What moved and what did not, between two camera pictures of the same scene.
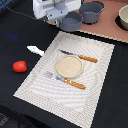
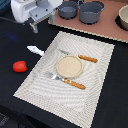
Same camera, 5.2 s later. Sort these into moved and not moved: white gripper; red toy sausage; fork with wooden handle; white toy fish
Moved: white gripper
Not moved: fork with wooden handle; white toy fish; red toy sausage
